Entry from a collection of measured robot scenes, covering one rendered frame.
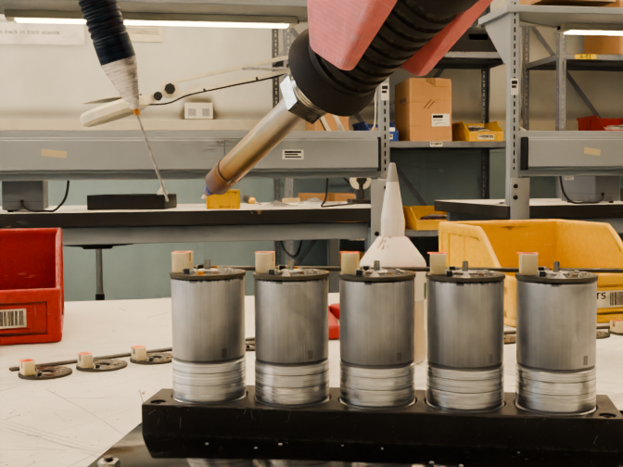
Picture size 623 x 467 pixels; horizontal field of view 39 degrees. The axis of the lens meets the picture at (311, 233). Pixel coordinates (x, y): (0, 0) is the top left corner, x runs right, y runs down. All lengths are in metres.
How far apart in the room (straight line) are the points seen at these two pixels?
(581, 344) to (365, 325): 0.07
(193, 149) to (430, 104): 2.14
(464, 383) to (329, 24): 0.12
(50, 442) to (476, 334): 0.16
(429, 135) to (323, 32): 4.23
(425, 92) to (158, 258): 1.62
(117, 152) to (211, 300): 2.23
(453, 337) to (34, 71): 4.47
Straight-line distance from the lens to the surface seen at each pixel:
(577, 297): 0.27
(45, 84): 4.69
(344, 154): 2.56
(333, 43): 0.20
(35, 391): 0.41
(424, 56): 0.21
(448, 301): 0.27
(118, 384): 0.41
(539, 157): 2.75
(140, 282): 4.65
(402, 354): 0.28
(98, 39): 0.27
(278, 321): 0.27
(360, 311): 0.27
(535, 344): 0.27
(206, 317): 0.28
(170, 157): 2.50
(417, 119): 4.42
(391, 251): 0.43
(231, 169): 0.26
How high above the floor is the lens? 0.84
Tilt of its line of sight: 4 degrees down
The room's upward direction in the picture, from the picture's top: 1 degrees counter-clockwise
